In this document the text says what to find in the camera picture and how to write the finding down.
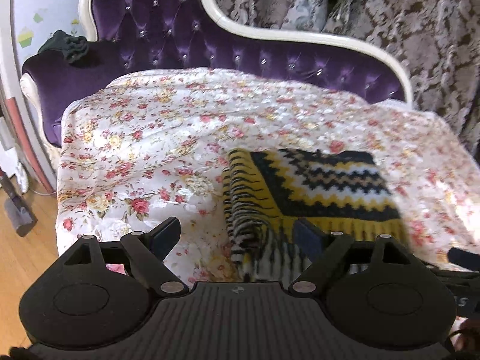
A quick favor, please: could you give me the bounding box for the green cupcake wall sticker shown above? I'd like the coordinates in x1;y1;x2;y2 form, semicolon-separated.
19;26;35;49

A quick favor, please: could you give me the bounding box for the zigzag patterned knit sweater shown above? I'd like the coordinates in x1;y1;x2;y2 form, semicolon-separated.
221;148;409;283

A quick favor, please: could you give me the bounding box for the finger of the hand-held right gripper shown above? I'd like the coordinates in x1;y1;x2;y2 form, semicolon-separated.
448;247;480;271

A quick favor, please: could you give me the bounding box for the floral blanket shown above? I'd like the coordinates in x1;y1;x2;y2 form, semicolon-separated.
56;67;480;283

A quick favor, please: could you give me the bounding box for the purple tufted sofa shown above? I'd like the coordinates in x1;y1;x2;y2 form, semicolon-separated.
20;0;413;149

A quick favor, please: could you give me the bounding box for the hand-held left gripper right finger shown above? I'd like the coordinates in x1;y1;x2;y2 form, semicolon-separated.
287;218;412;296

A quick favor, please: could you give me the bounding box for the damask patterned curtain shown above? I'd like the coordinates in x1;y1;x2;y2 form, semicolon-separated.
202;0;480;154

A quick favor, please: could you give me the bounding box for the grey vacuum cleaner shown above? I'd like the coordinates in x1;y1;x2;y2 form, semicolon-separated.
0;172;38;238

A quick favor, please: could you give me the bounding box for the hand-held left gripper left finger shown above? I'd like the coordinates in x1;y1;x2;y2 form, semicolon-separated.
62;217;190;297

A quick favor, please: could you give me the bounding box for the dark cloth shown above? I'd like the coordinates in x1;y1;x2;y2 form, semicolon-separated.
39;30;89;64

